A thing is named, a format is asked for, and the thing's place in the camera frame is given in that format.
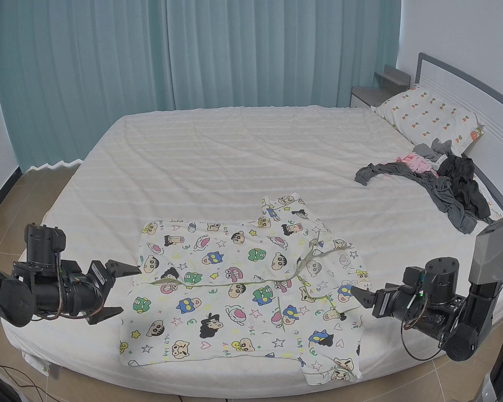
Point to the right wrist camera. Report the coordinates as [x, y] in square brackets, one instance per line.
[415, 279]

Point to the grey bedside table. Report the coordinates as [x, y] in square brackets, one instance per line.
[369, 94]

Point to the light grey garment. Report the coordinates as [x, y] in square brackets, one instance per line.
[427, 150]

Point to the white printed pyjama top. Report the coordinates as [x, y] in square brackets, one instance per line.
[234, 300]

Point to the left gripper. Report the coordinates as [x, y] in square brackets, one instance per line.
[79, 293]

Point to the white printed pillow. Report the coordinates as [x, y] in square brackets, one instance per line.
[431, 115]

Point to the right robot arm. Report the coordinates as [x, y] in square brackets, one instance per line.
[486, 258]

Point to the pink garment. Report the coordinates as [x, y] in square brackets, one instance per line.
[417, 162]

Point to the black garment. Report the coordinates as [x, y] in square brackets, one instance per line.
[461, 174]

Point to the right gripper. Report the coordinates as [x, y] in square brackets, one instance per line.
[398, 306]

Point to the bed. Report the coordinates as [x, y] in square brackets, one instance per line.
[234, 161]

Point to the blue-green curtain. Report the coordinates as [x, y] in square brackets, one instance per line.
[276, 40]
[84, 65]

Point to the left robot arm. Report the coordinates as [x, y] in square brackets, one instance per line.
[8, 300]

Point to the dark grey garment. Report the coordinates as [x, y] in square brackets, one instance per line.
[448, 201]

